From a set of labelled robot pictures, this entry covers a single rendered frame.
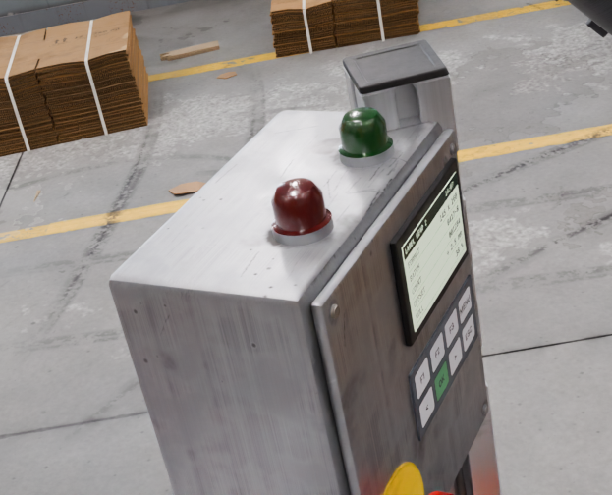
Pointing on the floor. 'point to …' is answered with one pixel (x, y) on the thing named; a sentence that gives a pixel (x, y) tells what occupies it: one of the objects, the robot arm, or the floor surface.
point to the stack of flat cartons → (61, 84)
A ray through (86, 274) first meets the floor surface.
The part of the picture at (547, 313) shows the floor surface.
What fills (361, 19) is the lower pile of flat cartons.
